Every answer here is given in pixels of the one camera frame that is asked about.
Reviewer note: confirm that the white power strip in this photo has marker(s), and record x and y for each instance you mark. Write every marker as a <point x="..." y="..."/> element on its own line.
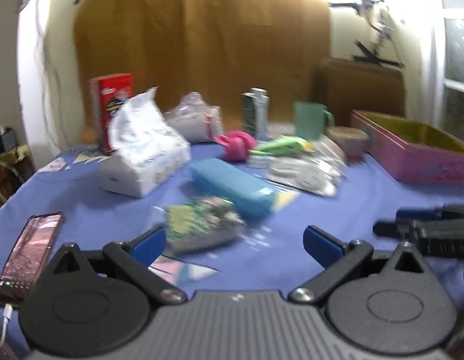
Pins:
<point x="376" y="15"/>

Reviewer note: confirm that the blue pencil case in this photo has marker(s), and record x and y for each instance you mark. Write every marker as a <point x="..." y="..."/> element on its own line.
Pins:
<point x="252" y="197"/>

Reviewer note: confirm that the green white drink carton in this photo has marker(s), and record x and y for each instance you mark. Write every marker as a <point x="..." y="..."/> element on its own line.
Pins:
<point x="255" y="105"/>

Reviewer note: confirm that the wooden board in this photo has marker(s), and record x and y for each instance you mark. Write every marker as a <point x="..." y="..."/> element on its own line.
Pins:
<point x="218" y="48"/>

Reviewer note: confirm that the plastic bag of cups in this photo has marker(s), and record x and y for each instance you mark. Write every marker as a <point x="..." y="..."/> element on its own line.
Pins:
<point x="195" y="119"/>

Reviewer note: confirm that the frosted glass window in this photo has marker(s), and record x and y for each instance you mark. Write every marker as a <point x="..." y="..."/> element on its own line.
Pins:
<point x="453" y="14"/>

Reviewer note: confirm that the black smartphone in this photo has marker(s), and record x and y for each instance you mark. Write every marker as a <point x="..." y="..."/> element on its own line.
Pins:
<point x="28" y="257"/>

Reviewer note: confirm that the cotton swab bag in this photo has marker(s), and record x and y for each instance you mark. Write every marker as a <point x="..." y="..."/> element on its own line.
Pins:
<point x="318" y="171"/>

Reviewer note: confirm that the pink macaron biscuit tin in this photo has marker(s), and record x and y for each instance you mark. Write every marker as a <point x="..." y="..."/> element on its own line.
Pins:
<point x="412" y="152"/>

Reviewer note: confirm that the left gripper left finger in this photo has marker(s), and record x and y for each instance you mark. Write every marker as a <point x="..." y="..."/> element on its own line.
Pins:
<point x="130" y="261"/>

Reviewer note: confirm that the pink knitted ball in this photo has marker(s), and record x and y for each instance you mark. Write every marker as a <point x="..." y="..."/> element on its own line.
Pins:
<point x="236" y="144"/>

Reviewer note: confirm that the white tissue pack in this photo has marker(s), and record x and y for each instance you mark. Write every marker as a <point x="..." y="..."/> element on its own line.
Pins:
<point x="145" y="150"/>

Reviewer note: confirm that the teal plastic mug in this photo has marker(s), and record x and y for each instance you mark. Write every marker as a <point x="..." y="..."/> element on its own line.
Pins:
<point x="312" y="120"/>

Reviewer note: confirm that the round paper food tub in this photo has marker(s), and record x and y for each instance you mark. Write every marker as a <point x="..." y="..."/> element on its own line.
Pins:
<point x="353" y="141"/>

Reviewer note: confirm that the blue tablecloth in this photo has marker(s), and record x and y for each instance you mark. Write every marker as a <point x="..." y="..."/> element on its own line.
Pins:
<point x="310" y="260"/>

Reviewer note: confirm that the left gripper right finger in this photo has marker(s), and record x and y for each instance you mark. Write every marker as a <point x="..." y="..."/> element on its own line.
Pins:
<point x="341" y="261"/>

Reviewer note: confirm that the red cardboard box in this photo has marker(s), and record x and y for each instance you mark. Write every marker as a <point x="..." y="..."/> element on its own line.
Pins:
<point x="108" y="94"/>

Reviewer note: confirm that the green patterned packet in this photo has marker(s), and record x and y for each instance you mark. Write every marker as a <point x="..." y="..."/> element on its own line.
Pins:
<point x="201" y="224"/>

